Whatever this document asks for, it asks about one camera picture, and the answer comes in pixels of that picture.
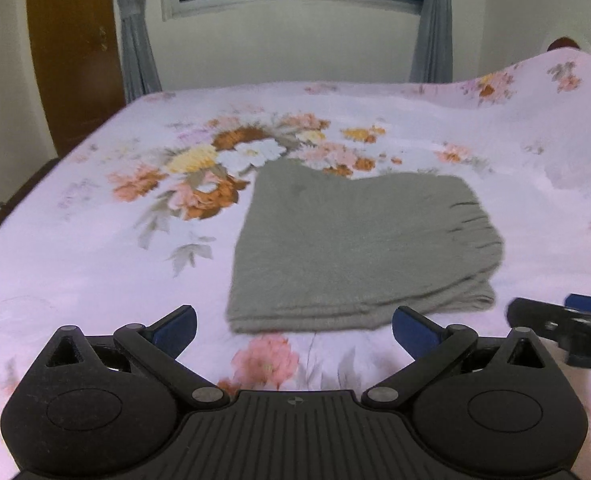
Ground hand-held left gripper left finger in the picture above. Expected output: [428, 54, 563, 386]
[42, 304, 232, 412]

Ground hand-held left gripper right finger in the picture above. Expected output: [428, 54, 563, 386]
[362, 305, 552, 409]

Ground grey pants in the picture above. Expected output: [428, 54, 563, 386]
[224, 159, 506, 335]

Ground floral bed sheet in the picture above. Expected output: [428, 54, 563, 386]
[0, 49, 591, 480]

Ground brown wooden headboard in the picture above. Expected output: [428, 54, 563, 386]
[547, 35, 591, 57]

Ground grey curtain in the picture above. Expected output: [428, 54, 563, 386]
[106, 0, 164, 103]
[408, 0, 457, 84]

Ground brown wooden door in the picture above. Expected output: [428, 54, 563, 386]
[26, 0, 126, 156]

